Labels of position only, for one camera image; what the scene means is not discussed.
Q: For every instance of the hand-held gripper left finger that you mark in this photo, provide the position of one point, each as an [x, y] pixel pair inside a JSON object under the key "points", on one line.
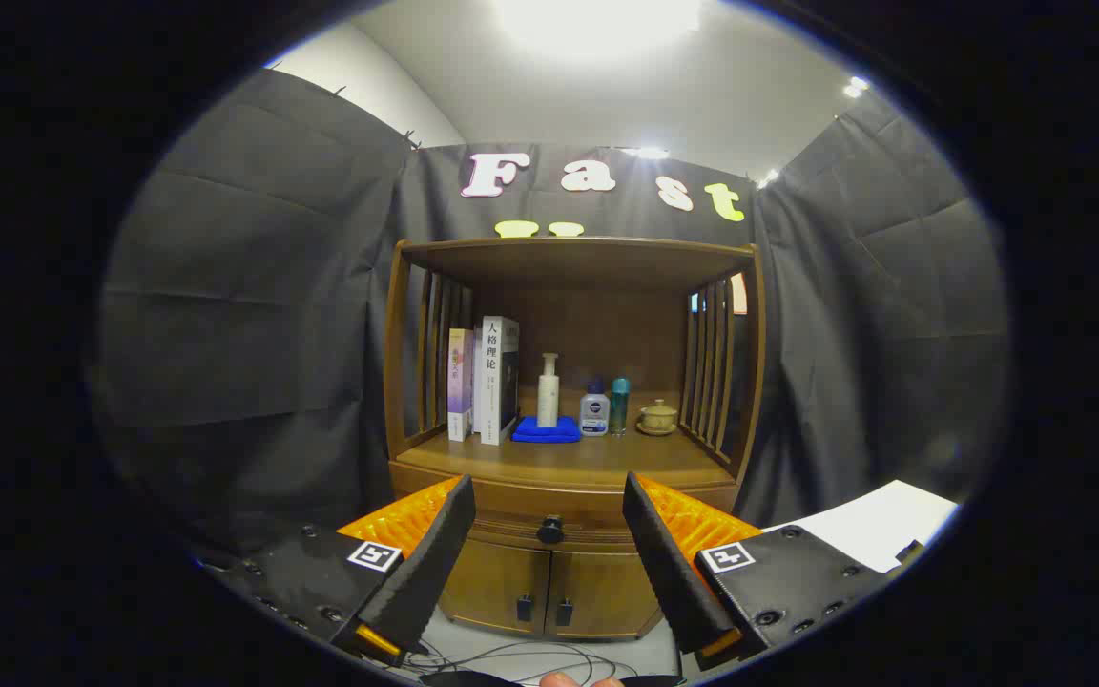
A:
{"points": [[435, 563]]}

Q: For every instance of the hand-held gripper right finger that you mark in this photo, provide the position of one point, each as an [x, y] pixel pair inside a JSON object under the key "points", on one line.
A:
{"points": [[664, 563]]}

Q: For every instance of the black drawer knob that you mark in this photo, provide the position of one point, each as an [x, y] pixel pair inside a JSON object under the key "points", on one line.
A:
{"points": [[550, 529]]}

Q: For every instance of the brown wooden drawer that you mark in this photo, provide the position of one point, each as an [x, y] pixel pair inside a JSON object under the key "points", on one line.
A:
{"points": [[549, 498]]}

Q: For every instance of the wooden cabinet door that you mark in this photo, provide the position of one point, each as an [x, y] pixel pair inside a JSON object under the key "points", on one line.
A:
{"points": [[492, 582], [607, 592]]}

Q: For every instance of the wooden countertop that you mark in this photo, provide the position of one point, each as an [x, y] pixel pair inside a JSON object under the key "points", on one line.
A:
{"points": [[588, 463]]}

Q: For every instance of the brown wooden cabinet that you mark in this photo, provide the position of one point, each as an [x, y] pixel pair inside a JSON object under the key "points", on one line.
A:
{"points": [[588, 262]]}

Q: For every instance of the beige lidded teacup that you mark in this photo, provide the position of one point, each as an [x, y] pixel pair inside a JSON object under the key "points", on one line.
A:
{"points": [[657, 418]]}

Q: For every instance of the teal bottle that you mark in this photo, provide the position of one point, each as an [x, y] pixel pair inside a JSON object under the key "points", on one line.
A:
{"points": [[619, 405]]}

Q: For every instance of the white bottle blue cap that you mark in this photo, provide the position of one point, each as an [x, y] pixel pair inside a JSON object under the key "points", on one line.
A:
{"points": [[594, 412]]}

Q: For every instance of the blue folded cloth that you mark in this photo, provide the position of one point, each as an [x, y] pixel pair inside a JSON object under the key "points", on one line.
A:
{"points": [[547, 431]]}

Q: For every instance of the purple book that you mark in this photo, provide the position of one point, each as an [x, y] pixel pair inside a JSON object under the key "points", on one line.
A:
{"points": [[460, 382]]}

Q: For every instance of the thin white book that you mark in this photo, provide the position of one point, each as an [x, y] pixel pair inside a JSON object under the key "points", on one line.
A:
{"points": [[478, 382]]}

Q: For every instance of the thick white black book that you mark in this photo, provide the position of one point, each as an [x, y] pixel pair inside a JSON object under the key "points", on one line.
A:
{"points": [[497, 377]]}

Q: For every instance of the white pump bottle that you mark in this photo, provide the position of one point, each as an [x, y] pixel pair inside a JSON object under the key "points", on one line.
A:
{"points": [[548, 391]]}

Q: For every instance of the white table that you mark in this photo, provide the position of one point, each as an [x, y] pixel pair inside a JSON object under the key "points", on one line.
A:
{"points": [[879, 525]]}

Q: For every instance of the ceiling spotlight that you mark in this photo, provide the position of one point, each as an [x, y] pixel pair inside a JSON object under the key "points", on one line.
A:
{"points": [[650, 153], [855, 86], [769, 176]]}

